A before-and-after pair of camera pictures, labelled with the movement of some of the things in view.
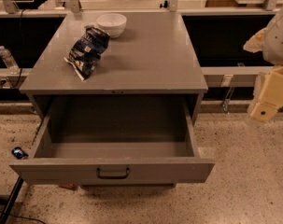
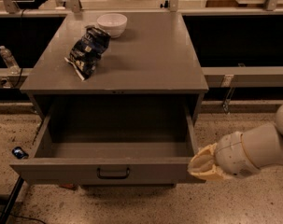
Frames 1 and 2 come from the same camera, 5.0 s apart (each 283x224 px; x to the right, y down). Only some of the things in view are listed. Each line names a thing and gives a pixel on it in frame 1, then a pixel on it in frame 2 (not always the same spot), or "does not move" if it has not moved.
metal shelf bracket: [227, 82] does not move
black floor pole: [10, 200] does not move
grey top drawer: [116, 139] does not move
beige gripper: [278, 42] -> [232, 154]
